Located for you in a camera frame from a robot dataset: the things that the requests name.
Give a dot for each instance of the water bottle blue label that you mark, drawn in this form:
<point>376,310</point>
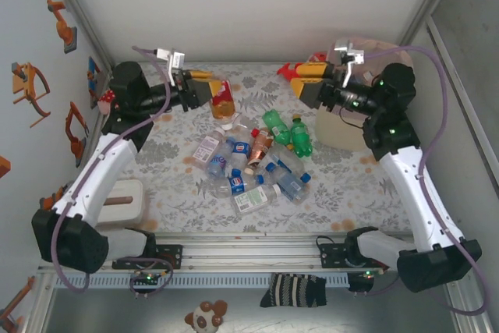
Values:
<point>290,183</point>

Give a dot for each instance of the pink pig plush toy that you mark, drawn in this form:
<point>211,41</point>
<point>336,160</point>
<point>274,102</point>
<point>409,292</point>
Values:
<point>106,99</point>

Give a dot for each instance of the white slotted box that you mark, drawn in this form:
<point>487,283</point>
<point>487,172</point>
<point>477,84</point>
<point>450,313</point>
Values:
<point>121,212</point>

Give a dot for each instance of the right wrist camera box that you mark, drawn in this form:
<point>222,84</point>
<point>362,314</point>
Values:
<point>351,54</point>

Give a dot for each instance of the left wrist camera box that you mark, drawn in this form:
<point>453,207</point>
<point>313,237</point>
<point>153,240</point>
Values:
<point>171,56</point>

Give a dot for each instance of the cream bin with pink liner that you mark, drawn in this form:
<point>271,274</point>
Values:
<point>339,134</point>

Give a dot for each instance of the Pepsi bottle blue label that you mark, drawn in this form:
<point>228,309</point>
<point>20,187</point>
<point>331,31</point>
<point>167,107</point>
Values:
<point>236,185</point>
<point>240,148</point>

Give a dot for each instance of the blue orange wall sticker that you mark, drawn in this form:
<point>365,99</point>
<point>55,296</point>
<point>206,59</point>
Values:
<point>93,71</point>

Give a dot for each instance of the floral tablecloth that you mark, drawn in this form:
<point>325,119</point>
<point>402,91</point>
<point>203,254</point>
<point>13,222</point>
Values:
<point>202,216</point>

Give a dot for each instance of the orange chair wall sticker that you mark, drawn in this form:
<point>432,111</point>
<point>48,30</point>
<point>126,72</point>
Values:
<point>23,87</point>

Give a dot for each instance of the aluminium mounting rail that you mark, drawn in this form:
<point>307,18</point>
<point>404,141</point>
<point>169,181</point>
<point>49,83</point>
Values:
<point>249,255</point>

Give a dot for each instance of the crushed clear bottle blue cap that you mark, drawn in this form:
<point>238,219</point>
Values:
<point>290,161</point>

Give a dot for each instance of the red shark plush toy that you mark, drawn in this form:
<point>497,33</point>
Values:
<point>284,71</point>

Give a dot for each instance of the clear cola bottle red label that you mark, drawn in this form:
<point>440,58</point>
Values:
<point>241,124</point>

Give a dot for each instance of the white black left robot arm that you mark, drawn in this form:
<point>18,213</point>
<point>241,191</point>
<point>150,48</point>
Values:
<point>101,169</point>

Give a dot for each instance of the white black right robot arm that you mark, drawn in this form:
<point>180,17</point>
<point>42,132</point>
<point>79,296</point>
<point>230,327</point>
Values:
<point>421,192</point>

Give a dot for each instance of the amber tea bottle red label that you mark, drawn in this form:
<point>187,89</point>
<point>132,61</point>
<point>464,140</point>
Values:
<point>223,108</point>

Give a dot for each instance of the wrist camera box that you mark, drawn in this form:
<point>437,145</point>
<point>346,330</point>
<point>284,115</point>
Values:
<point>351,54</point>
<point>171,56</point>

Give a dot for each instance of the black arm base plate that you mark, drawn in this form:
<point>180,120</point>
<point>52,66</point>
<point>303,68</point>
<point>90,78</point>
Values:
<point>173,257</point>
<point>331,257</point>

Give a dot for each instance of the orange block wall sticker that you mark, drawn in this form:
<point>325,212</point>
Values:
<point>4,167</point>

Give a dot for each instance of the brown white plush toy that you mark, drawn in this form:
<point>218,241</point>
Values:
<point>202,317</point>

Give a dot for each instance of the black white striped sock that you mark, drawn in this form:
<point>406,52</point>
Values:
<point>292,290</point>

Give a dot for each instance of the green Sprite bottle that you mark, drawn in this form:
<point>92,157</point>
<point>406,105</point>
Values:
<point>277,126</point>
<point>302,138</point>

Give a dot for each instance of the bottle with green white label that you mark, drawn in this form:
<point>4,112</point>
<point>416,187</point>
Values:
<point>253,198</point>

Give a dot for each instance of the brown coffee bottle red cap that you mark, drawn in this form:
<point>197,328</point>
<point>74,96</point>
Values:
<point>259,149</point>

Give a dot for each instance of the small circuit board green light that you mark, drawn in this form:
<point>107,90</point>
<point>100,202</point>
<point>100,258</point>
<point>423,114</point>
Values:
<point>147,278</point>
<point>368,273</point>

